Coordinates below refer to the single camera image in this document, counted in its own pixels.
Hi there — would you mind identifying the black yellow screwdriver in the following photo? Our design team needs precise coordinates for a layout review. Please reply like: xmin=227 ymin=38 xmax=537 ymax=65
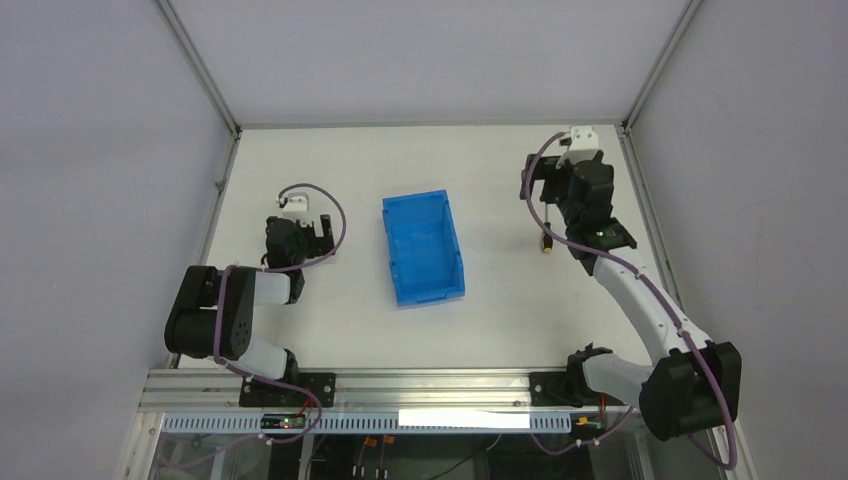
xmin=541 ymin=203 xmax=554 ymax=254

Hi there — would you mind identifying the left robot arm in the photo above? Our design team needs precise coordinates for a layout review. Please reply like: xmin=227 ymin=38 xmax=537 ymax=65
xmin=164 ymin=214 xmax=335 ymax=385

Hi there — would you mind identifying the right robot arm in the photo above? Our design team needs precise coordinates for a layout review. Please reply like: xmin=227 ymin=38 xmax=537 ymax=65
xmin=519 ymin=152 xmax=742 ymax=441

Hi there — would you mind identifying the blue plastic bin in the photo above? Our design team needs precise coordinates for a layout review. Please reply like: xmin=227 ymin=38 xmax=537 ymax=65
xmin=382 ymin=189 xmax=466 ymax=308

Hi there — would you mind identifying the small green circuit board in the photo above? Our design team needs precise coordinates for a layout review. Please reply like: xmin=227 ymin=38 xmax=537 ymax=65
xmin=260 ymin=414 xmax=308 ymax=430

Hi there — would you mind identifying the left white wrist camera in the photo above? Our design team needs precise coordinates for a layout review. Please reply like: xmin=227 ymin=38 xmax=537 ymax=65
xmin=278 ymin=192 xmax=310 ymax=223

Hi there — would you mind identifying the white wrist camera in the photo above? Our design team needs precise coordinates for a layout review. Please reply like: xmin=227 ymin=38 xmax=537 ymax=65
xmin=556 ymin=125 xmax=600 ymax=169
xmin=278 ymin=192 xmax=310 ymax=223

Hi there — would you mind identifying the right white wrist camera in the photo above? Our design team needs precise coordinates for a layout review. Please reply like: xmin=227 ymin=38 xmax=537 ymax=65
xmin=556 ymin=125 xmax=600 ymax=169

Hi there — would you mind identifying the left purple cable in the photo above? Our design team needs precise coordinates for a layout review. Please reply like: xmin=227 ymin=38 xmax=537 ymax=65
xmin=212 ymin=183 xmax=348 ymax=465

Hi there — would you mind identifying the purple cable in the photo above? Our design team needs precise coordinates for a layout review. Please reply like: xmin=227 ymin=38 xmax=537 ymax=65
xmin=521 ymin=131 xmax=739 ymax=472
xmin=212 ymin=183 xmax=348 ymax=465

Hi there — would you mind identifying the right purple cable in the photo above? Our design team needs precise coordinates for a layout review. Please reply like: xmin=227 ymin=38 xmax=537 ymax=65
xmin=521 ymin=131 xmax=739 ymax=472

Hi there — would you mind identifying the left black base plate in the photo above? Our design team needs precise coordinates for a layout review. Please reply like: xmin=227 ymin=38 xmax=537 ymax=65
xmin=238 ymin=371 xmax=337 ymax=408

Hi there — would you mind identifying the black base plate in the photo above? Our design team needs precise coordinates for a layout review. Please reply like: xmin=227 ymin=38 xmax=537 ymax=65
xmin=528 ymin=370 xmax=602 ymax=408
xmin=238 ymin=371 xmax=337 ymax=408

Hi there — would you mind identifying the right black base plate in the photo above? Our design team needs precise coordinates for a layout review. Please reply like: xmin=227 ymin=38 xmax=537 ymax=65
xmin=528 ymin=370 xmax=602 ymax=408

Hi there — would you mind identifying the aluminium frame rail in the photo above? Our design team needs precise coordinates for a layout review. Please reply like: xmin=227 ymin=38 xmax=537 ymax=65
xmin=137 ymin=367 xmax=735 ymax=413

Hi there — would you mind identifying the slotted grey cable duct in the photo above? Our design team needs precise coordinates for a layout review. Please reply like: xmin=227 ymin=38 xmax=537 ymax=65
xmin=162 ymin=409 xmax=572 ymax=435

